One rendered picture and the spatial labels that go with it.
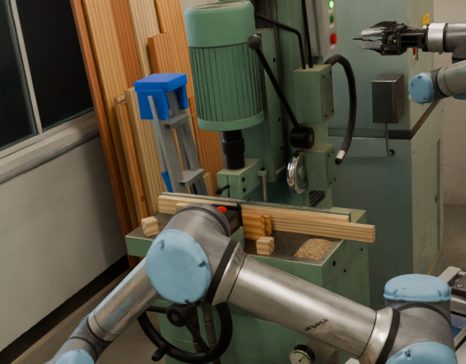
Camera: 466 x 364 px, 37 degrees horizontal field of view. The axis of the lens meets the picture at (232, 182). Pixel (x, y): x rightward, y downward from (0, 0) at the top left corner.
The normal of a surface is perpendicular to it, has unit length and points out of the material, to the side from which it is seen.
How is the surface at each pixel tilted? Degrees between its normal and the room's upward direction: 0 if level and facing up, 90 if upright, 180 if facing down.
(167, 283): 87
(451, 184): 90
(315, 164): 90
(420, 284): 7
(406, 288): 7
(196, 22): 90
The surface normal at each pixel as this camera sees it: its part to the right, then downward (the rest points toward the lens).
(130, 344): -0.11, -0.93
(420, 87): -0.84, 0.26
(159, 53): 0.89, 0.01
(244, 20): 0.66, 0.19
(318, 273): -0.48, 0.35
